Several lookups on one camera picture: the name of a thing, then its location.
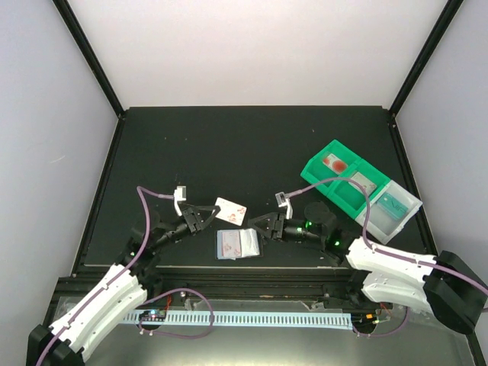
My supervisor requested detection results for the pink VIP card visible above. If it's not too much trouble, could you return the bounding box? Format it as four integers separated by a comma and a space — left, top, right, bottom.
215, 197, 247, 226

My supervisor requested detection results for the black leather card holder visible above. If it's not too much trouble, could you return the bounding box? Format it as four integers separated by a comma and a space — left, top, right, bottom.
216, 229, 262, 260

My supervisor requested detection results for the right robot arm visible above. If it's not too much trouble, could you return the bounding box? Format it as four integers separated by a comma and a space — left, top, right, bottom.
248, 202, 487, 335

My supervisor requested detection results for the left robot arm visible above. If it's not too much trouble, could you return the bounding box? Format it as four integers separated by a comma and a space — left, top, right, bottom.
26, 205, 220, 365

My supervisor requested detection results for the red dotted card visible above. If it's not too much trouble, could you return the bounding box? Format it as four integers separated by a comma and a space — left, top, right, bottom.
322, 153, 348, 175

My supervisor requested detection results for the white pink card in bin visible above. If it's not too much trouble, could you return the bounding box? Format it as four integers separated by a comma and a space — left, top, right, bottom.
351, 172, 377, 195

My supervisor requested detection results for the teal VIP card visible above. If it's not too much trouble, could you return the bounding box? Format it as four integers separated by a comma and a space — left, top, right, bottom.
377, 192, 408, 220

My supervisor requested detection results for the green divided bin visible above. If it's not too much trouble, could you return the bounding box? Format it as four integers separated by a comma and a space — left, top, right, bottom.
300, 140, 390, 219

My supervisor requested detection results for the clear plastic bin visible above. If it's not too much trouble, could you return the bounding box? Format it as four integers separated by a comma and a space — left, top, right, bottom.
367, 181, 422, 245

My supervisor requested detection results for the small circuit board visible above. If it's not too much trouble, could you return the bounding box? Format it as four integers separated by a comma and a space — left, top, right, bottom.
140, 310, 166, 322

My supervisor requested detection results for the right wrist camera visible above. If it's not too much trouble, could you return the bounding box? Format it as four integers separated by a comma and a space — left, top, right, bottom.
275, 192, 294, 220

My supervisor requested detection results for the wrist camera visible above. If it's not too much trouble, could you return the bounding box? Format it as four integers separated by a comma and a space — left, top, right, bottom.
275, 192, 294, 220
173, 185, 187, 217

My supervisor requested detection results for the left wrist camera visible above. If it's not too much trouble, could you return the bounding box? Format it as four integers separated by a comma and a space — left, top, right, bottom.
173, 185, 187, 217

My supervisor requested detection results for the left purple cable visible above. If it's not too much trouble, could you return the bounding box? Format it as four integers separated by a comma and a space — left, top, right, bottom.
36, 185, 180, 366

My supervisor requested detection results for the black aluminium rail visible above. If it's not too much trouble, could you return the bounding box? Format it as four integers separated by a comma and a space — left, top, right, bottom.
157, 267, 353, 300

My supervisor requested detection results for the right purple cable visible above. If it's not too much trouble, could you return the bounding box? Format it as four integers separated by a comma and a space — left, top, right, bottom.
281, 177, 488, 298

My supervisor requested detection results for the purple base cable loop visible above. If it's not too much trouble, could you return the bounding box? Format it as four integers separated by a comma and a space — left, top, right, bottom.
137, 284, 217, 339

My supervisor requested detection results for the white slotted cable duct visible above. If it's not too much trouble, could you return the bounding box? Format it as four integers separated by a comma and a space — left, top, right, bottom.
120, 310, 352, 330

